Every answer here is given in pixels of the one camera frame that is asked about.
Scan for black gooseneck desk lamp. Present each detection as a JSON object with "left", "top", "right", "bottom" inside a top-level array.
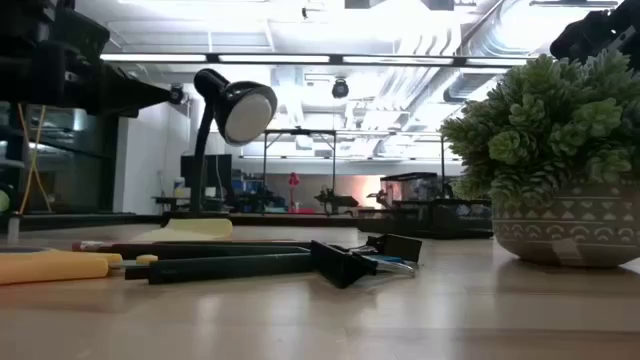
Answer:
[{"left": 160, "top": 68, "right": 279, "bottom": 230}]

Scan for black binder clip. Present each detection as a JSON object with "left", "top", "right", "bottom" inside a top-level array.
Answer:
[
  {"left": 363, "top": 233, "right": 424, "bottom": 264},
  {"left": 309, "top": 239, "right": 417, "bottom": 291}
]

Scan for orange pencil with eraser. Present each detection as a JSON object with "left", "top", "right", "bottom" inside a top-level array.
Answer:
[{"left": 71, "top": 238, "right": 311, "bottom": 252}]

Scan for small silver post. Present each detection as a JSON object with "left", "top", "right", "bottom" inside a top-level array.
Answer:
[{"left": 6, "top": 211, "right": 22, "bottom": 245}]

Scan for black hanging ceiling camera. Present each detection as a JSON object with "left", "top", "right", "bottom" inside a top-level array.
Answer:
[{"left": 330, "top": 77, "right": 351, "bottom": 100}]

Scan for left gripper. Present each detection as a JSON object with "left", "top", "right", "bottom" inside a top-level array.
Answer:
[{"left": 0, "top": 42, "right": 171, "bottom": 119}]

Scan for long ceiling light bar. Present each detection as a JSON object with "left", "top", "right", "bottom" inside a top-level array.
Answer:
[{"left": 99, "top": 52, "right": 531, "bottom": 69}]

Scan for blue storage bins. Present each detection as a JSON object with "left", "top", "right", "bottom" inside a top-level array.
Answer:
[{"left": 232, "top": 169, "right": 266, "bottom": 211}]

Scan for black background workstation frame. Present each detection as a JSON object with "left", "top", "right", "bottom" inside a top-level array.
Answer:
[{"left": 262, "top": 128, "right": 338, "bottom": 214}]

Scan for black aluminium table frame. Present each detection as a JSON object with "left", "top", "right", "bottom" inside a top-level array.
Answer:
[{"left": 0, "top": 212, "right": 361, "bottom": 232}]

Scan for black mesh desk organizer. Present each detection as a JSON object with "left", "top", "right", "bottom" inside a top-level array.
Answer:
[{"left": 357, "top": 172, "right": 494, "bottom": 240}]

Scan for yellow-handled scissors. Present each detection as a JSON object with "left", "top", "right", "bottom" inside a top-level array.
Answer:
[{"left": 0, "top": 248, "right": 159, "bottom": 287}]

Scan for red background object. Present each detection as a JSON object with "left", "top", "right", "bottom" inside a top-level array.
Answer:
[{"left": 287, "top": 171, "right": 302, "bottom": 214}]

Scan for succulent plant in patterned pot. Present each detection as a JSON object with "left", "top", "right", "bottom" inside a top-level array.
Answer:
[{"left": 439, "top": 49, "right": 640, "bottom": 269}]

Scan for yellow cable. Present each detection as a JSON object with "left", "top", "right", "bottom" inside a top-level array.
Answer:
[{"left": 16, "top": 103, "right": 53, "bottom": 216}]

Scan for yellow sticky note pad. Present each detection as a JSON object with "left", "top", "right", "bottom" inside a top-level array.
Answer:
[{"left": 130, "top": 218, "right": 234, "bottom": 243}]

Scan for background desk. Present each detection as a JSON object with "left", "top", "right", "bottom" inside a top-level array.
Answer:
[{"left": 152, "top": 195, "right": 226, "bottom": 214}]

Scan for black computer monitor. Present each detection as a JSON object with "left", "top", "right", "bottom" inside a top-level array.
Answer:
[{"left": 180, "top": 153, "right": 234, "bottom": 190}]

